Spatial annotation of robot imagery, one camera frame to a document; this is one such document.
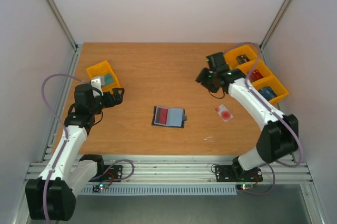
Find teal credit card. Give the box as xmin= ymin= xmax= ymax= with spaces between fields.
xmin=104 ymin=73 xmax=115 ymax=85

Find white card red circles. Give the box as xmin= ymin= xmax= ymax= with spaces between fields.
xmin=215 ymin=104 xmax=233 ymax=122

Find black credit card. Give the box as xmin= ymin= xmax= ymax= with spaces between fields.
xmin=236 ymin=54 xmax=250 ymax=65

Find red credit card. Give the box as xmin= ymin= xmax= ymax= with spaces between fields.
xmin=250 ymin=70 xmax=264 ymax=82

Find blue leather card holder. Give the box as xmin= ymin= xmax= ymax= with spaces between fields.
xmin=152 ymin=106 xmax=187 ymax=128

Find blue credit card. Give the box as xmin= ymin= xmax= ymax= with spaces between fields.
xmin=258 ymin=86 xmax=277 ymax=101

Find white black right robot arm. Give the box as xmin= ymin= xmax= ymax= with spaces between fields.
xmin=196 ymin=52 xmax=303 ymax=181

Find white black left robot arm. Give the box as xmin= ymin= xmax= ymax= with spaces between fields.
xmin=25 ymin=81 xmax=125 ymax=222

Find yellow bin left side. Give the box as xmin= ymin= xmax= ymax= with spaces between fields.
xmin=86 ymin=60 xmax=121 ymax=92

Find yellow bin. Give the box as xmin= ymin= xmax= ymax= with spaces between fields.
xmin=252 ymin=76 xmax=289 ymax=104
xmin=224 ymin=45 xmax=257 ymax=69
xmin=86 ymin=60 xmax=121 ymax=92
xmin=237 ymin=60 xmax=272 ymax=83

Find yellow bin far right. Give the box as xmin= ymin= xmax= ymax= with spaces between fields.
xmin=224 ymin=45 xmax=257 ymax=69

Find yellow bin middle right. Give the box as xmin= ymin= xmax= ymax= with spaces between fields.
xmin=237 ymin=60 xmax=272 ymax=83

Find yellow bin near right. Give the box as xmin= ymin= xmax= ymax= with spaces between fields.
xmin=252 ymin=76 xmax=289 ymax=104

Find left small circuit board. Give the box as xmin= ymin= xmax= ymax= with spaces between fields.
xmin=92 ymin=183 xmax=109 ymax=193

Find small circuit board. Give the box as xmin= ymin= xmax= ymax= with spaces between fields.
xmin=92 ymin=183 xmax=109 ymax=193
xmin=236 ymin=183 xmax=255 ymax=191

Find right small circuit board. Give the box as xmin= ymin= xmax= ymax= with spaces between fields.
xmin=236 ymin=183 xmax=255 ymax=191

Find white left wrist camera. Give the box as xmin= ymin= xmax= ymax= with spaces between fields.
xmin=91 ymin=76 xmax=105 ymax=89

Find left aluminium corner post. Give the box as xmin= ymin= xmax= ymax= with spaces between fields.
xmin=30 ymin=0 xmax=80 ymax=52

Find aluminium corner post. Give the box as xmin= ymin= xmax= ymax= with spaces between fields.
xmin=30 ymin=0 xmax=80 ymax=52
xmin=260 ymin=0 xmax=293 ymax=52

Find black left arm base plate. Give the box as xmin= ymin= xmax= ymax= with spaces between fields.
xmin=90 ymin=165 xmax=123 ymax=182

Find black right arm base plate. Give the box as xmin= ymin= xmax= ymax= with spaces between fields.
xmin=215 ymin=165 xmax=263 ymax=182

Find aluminium rail base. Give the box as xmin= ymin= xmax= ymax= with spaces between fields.
xmin=25 ymin=144 xmax=314 ymax=186

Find right aluminium corner post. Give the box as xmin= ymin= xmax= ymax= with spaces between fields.
xmin=260 ymin=0 xmax=293 ymax=52

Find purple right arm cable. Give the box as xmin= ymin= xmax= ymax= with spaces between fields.
xmin=223 ymin=41 xmax=304 ymax=196

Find grey slotted cable duct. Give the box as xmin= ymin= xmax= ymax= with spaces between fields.
xmin=80 ymin=184 xmax=237 ymax=197

